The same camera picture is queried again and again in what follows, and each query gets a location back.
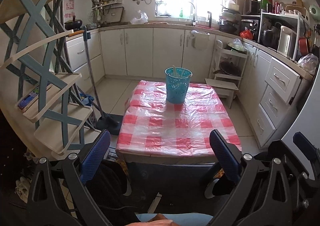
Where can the white electric kettle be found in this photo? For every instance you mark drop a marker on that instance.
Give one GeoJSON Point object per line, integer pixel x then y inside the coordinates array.
{"type": "Point", "coordinates": [287, 42]}

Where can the white wall-hung trash bin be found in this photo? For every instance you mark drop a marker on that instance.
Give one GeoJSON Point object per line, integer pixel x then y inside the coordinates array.
{"type": "Point", "coordinates": [199, 40]}

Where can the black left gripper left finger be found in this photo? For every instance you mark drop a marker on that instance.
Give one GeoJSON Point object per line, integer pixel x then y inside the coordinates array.
{"type": "Point", "coordinates": [46, 203]}

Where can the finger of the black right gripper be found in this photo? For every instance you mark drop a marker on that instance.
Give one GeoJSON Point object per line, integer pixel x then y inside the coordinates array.
{"type": "Point", "coordinates": [304, 145]}

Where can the wall-mounted utensil rack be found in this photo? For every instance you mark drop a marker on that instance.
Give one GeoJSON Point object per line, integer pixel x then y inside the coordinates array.
{"type": "Point", "coordinates": [106, 12]}

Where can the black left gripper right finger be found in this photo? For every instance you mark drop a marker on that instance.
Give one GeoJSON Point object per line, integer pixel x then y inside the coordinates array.
{"type": "Point", "coordinates": [264, 189]}

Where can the red plastic bag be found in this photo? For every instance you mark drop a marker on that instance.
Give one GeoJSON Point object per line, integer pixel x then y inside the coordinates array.
{"type": "Point", "coordinates": [247, 34]}

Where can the white and teal shelf rack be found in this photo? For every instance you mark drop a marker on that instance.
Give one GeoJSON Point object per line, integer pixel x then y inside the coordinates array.
{"type": "Point", "coordinates": [38, 87]}

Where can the teal perforated plastic basket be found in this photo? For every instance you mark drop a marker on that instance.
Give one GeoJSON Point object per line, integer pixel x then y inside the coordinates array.
{"type": "Point", "coordinates": [177, 87]}

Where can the white tiered storage cart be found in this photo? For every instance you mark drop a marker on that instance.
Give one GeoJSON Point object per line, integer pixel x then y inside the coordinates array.
{"type": "Point", "coordinates": [227, 68]}

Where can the white plastic bag on counter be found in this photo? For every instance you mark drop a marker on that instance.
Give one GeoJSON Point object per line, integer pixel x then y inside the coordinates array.
{"type": "Point", "coordinates": [140, 18]}

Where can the black microwave oven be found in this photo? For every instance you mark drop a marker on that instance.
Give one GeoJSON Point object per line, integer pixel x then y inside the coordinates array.
{"type": "Point", "coordinates": [252, 7]}

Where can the pink checkered tablecloth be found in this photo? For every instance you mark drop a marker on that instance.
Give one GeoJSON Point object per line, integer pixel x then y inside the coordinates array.
{"type": "Point", "coordinates": [155, 131]}

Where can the green dish soap bottle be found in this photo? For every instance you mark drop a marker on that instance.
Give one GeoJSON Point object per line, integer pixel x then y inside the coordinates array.
{"type": "Point", "coordinates": [181, 13]}

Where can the chrome kitchen faucet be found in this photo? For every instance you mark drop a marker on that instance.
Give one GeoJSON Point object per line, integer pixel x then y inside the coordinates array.
{"type": "Point", "coordinates": [193, 14]}

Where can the operator's hand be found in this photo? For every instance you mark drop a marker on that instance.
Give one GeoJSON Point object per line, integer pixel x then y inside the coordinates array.
{"type": "Point", "coordinates": [161, 222]}

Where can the black wok on stove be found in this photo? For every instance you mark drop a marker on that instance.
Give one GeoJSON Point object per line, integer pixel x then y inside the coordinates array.
{"type": "Point", "coordinates": [74, 24]}

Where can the mop with metal pole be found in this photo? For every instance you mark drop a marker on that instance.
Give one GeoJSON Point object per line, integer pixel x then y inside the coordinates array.
{"type": "Point", "coordinates": [106, 121]}

